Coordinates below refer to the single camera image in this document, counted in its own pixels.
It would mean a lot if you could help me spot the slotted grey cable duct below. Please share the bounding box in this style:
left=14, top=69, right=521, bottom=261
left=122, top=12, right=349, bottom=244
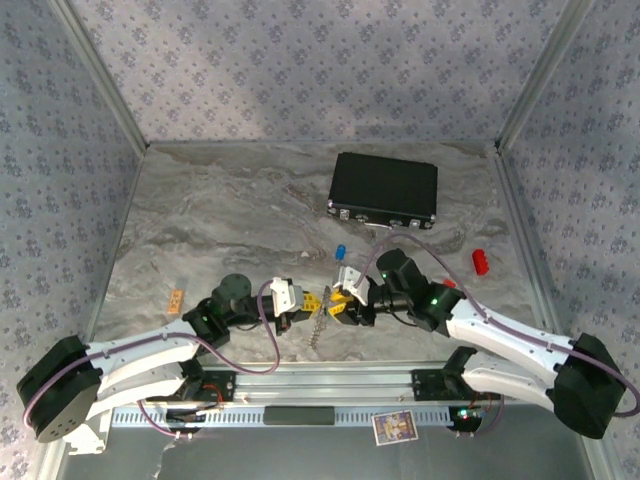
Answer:
left=110, top=405, right=482, bottom=429

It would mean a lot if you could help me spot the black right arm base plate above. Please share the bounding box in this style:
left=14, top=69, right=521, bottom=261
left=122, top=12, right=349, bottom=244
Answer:
left=410, top=368, right=502, bottom=432

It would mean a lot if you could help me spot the colourful picture card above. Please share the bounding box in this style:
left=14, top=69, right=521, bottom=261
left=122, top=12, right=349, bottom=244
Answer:
left=371, top=409, right=419, bottom=446

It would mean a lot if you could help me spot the black hard case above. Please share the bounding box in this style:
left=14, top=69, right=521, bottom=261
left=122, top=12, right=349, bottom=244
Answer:
left=327, top=152, right=440, bottom=232

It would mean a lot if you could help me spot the aluminium mounting rail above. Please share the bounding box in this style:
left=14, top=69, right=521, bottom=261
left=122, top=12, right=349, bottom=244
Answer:
left=54, top=363, right=599, bottom=407

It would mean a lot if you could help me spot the aluminium corner post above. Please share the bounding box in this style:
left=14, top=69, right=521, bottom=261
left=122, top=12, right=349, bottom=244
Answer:
left=49, top=0, right=150, bottom=150
left=496, top=0, right=597, bottom=151

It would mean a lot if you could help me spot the black pad on duct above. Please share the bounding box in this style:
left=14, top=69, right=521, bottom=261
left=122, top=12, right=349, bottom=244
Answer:
left=263, top=406, right=336, bottom=427

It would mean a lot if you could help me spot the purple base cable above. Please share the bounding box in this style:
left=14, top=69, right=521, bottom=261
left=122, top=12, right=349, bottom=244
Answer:
left=137, top=399, right=197, bottom=442
left=455, top=394, right=504, bottom=439

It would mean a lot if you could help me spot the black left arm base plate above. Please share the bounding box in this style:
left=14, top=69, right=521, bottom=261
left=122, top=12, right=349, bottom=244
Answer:
left=164, top=368, right=237, bottom=434

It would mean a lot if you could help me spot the metal keyring chain with keys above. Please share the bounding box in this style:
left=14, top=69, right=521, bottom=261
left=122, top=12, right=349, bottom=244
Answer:
left=308, top=287, right=334, bottom=351

